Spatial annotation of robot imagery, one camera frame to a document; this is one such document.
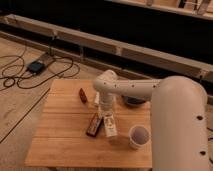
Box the white rounded soap box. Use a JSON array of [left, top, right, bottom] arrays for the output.
[[94, 92, 100, 106]]

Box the black floor cable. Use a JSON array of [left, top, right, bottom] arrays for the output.
[[0, 44, 81, 90]]

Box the dark ceramic bowl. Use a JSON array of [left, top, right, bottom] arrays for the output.
[[122, 96, 145, 107]]

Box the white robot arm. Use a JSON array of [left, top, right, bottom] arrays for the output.
[[93, 70, 210, 171]]

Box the wooden table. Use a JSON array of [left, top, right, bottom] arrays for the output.
[[25, 79, 152, 169]]

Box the white paper cup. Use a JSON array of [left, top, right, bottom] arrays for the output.
[[128, 125, 149, 150]]

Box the white plastic bottle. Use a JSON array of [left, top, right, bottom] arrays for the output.
[[104, 113, 117, 137]]

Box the red snack bar wrapper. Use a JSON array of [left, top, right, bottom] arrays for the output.
[[86, 113, 103, 137]]

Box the blue power adapter box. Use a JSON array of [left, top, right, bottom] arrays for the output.
[[27, 61, 45, 74]]

